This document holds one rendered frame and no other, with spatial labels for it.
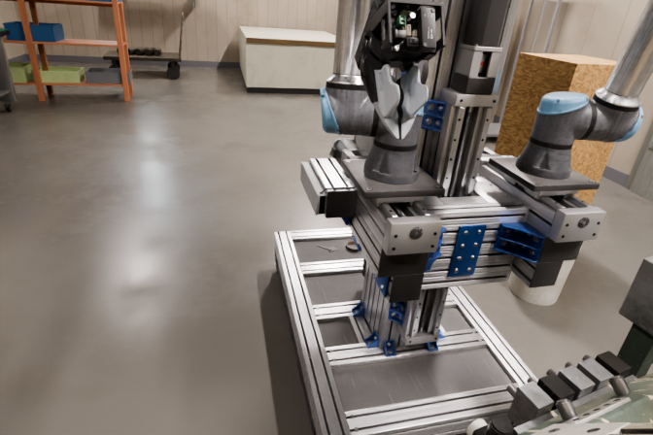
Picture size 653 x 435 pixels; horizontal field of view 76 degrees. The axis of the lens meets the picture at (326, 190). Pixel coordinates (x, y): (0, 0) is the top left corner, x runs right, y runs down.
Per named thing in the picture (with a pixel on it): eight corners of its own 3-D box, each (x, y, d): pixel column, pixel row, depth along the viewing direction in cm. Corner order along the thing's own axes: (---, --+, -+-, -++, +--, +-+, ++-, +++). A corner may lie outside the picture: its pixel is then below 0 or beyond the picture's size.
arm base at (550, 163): (505, 160, 131) (513, 130, 127) (545, 160, 135) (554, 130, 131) (537, 180, 118) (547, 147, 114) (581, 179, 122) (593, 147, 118)
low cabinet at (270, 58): (324, 73, 889) (326, 31, 853) (353, 96, 697) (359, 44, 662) (239, 70, 846) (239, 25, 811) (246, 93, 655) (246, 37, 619)
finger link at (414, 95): (415, 132, 49) (411, 55, 49) (395, 140, 55) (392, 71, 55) (439, 132, 50) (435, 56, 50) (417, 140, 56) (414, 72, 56)
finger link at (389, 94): (391, 132, 48) (387, 54, 49) (373, 140, 54) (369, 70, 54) (415, 132, 49) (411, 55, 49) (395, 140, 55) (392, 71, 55)
